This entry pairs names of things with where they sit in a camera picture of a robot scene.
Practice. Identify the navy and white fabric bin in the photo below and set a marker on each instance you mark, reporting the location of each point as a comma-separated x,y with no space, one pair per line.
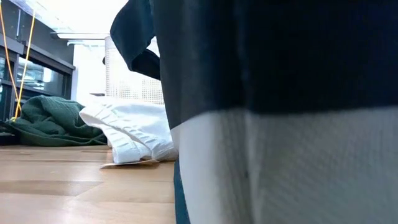
280,124

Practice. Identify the dark green knitted garment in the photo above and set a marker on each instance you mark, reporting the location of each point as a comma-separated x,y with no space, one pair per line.
53,124

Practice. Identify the white light bar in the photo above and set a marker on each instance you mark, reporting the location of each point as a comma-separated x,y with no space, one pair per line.
81,35

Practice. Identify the white ribbed garment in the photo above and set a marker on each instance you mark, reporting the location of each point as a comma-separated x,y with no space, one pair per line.
136,130

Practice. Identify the beige cardboard tag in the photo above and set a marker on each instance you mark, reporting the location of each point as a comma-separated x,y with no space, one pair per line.
130,164

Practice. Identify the black shelving frame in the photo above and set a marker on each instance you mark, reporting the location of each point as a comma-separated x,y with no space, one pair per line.
46,59

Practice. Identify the white perforated laundry basket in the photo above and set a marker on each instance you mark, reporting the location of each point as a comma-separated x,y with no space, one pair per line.
124,81

